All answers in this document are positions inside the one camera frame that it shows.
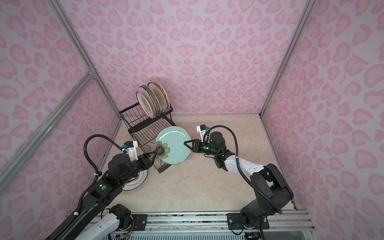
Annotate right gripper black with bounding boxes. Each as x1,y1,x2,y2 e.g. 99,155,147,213
184,139,219,157

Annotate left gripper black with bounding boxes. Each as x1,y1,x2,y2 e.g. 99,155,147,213
119,149,157,188

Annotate light green flower plate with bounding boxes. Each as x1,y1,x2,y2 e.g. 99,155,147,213
155,126,192,165

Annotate black wire dish rack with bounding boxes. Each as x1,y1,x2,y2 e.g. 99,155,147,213
118,101,181,174

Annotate white plate dark blue rim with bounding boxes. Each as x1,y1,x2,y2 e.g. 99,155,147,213
142,85,163,116

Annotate cream star cartoon plate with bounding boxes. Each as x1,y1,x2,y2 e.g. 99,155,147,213
148,78,171,112

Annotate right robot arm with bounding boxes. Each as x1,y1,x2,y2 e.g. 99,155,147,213
184,131,294,229

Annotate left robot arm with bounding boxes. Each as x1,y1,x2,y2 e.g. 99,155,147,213
46,152,157,240

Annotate white plate black rings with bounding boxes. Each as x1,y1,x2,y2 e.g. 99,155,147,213
122,169,149,192

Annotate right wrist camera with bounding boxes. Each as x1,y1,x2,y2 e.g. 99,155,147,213
196,125,210,141

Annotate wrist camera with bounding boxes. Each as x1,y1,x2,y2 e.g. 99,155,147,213
122,141,138,161
196,125,210,141

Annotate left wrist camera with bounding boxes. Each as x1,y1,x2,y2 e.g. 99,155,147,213
122,141,138,161

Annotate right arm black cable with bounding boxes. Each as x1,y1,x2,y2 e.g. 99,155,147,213
203,125,283,215

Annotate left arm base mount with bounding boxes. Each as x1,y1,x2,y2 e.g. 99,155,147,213
118,214,148,232

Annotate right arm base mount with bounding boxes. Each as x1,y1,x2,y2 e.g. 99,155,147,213
226,213,270,230

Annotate aluminium frame post left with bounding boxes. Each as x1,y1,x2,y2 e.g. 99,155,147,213
47,0,121,120

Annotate aluminium frame post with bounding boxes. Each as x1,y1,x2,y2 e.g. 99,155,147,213
47,0,121,120
259,0,319,119

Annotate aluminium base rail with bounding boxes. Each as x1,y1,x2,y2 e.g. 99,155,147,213
56,209,319,240

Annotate aluminium frame diagonal beam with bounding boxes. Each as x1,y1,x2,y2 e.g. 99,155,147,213
1,70,95,193

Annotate aluminium frame post right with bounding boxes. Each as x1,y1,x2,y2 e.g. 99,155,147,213
259,0,319,119

